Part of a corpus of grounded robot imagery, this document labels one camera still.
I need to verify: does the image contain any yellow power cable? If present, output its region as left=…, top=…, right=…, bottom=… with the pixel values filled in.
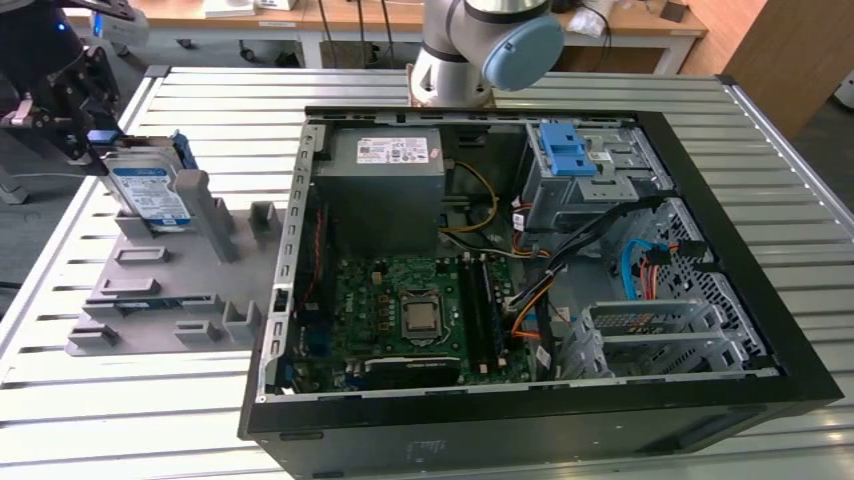
left=438, top=159, right=502, bottom=236

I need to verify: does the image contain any black RAM slot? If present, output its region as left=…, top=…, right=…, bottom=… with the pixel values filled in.
left=459, top=252, right=481, bottom=374
left=466, top=252, right=489, bottom=374

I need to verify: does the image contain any green motherboard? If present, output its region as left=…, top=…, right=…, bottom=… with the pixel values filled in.
left=293, top=252, right=536, bottom=394

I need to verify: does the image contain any white appliance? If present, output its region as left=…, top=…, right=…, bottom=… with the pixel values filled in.
left=833, top=69, right=854, bottom=109

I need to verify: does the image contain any wooden top desk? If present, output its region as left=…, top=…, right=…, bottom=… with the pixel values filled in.
left=66, top=0, right=709, bottom=76

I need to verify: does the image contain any silver drive cage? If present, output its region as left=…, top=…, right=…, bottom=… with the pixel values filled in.
left=519, top=119, right=676, bottom=234

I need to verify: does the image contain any silver CPU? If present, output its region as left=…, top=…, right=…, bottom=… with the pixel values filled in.
left=405, top=301, right=439, bottom=334

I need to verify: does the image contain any grey power supply unit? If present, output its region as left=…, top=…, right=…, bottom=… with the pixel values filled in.
left=313, top=124, right=447, bottom=259

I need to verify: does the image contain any silver disk bay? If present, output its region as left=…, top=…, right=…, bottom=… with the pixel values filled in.
left=564, top=298, right=782, bottom=381

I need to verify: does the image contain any grey metal foot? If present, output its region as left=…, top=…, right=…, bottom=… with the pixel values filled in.
left=0, top=164, right=32, bottom=206

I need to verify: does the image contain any brown wooden cabinet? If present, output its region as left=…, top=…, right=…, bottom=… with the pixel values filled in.
left=680, top=0, right=854, bottom=139

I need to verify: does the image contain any black graphics card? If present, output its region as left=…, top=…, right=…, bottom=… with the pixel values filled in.
left=362, top=353, right=463, bottom=392

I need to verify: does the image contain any blue plastic drive latch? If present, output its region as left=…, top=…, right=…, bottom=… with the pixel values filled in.
left=538, top=121, right=600, bottom=177

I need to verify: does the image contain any blue data wire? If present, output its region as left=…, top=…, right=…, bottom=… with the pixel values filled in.
left=517, top=238, right=669, bottom=341

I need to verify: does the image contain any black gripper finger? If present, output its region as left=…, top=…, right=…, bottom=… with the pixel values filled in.
left=0, top=97, right=72, bottom=161
left=39, top=44, right=121, bottom=176

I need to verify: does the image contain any grey parts rack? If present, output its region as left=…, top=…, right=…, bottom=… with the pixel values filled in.
left=64, top=168, right=290, bottom=357

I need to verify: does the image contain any black cable bundle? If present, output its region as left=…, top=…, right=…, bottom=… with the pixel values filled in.
left=503, top=195, right=673, bottom=381

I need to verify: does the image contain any hard disk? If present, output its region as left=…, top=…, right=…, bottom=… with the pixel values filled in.
left=86, top=128, right=201, bottom=234

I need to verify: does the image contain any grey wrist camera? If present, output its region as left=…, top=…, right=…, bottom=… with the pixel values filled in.
left=92, top=4, right=150, bottom=47

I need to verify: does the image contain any black PC case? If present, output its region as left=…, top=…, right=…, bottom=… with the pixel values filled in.
left=237, top=104, right=844, bottom=480

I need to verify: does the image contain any orange red power wire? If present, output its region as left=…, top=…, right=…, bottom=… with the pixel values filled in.
left=510, top=239, right=709, bottom=341

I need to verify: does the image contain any metal CPU socket cover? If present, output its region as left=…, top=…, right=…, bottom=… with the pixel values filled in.
left=397, top=288, right=447, bottom=346

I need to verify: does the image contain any green RAM stick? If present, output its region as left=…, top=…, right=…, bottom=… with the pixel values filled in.
left=481, top=257, right=513, bottom=371
left=113, top=297, right=186, bottom=309

